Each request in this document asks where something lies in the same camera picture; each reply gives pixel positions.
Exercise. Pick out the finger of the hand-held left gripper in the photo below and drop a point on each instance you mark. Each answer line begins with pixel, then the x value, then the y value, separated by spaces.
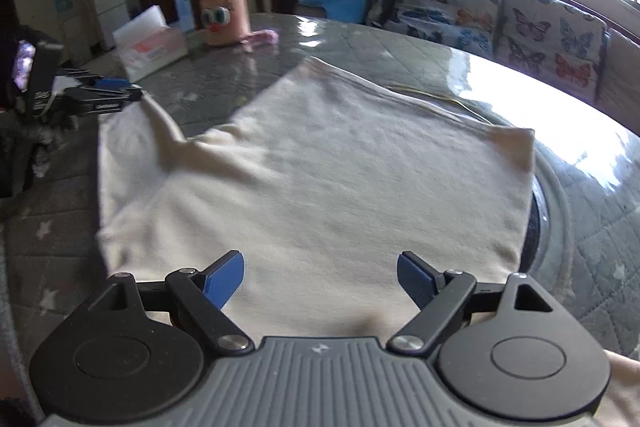
pixel 114 83
pixel 102 104

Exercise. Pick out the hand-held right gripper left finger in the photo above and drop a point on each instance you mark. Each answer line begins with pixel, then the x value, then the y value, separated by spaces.
pixel 223 281

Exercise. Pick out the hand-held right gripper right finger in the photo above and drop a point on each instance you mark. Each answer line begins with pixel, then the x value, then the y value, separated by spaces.
pixel 418 282

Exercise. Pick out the cream cloth garment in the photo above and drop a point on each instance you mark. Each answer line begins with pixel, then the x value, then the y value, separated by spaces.
pixel 325 187

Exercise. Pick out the pink white tissue box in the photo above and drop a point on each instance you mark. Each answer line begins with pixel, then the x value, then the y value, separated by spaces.
pixel 149 47

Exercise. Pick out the white plastic drawer unit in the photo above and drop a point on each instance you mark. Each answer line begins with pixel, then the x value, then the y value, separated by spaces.
pixel 72 32

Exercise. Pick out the pink cartoon face bottle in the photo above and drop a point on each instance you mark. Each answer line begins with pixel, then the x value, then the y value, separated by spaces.
pixel 223 4

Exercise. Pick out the blue plastic storage box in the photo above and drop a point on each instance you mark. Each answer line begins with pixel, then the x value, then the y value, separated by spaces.
pixel 345 6

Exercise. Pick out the butterfly print cushion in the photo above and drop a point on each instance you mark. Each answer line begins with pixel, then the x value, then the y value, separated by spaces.
pixel 550 39
pixel 445 14

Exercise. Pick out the plain beige cushion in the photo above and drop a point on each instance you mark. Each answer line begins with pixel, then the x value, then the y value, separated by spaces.
pixel 622 82

